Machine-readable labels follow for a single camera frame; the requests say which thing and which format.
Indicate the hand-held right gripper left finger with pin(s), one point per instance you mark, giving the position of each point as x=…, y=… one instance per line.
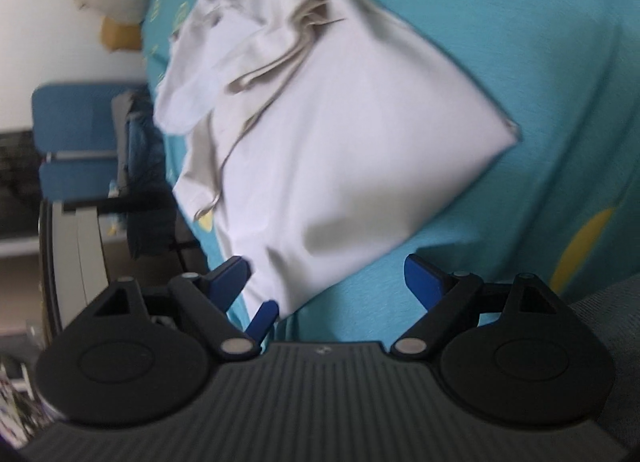
x=230, y=277

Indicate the teal bed sheet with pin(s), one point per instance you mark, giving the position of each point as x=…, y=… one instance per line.
x=550, y=67

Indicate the yellow pillow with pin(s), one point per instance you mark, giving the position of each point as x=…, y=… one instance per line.
x=120, y=34

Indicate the blue covered chair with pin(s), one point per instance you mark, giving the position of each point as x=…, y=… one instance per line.
x=75, y=112

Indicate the grey folded cloth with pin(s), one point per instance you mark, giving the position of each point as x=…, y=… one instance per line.
x=122, y=112

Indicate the white table with black legs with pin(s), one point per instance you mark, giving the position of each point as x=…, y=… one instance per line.
x=75, y=252

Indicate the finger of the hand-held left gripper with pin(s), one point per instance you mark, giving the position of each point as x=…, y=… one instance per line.
x=262, y=319

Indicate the dark shelf unit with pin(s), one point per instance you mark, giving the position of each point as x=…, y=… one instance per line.
x=17, y=182

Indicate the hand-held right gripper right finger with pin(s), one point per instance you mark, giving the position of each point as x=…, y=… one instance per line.
x=422, y=282

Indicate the white t-shirt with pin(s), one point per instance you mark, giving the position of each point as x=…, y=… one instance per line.
x=350, y=142

